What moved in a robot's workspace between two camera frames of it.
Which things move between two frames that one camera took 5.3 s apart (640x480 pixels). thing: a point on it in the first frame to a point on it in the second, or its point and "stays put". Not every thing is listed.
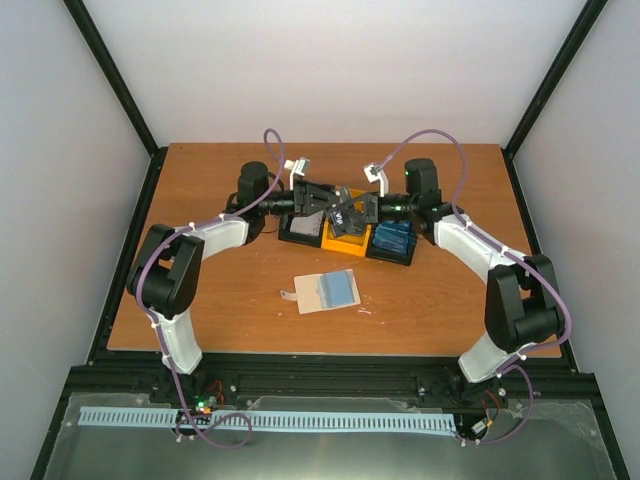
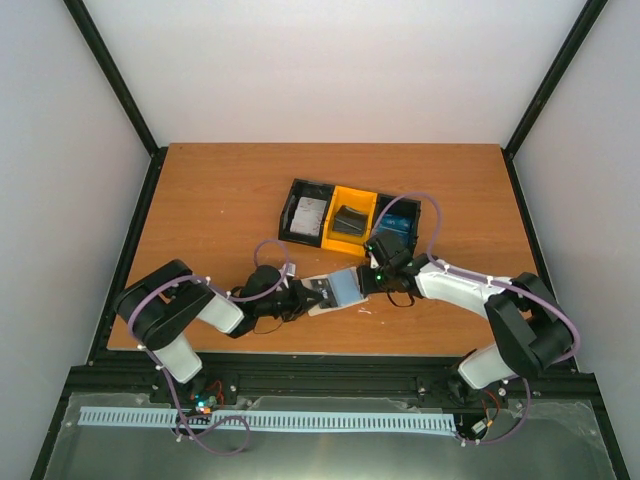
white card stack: (307, 225) stays put
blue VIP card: (394, 235) stays put
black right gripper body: (372, 209) to (381, 284)
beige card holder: (326, 291) stays put
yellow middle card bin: (355, 245) stays put
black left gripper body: (300, 201) to (290, 307)
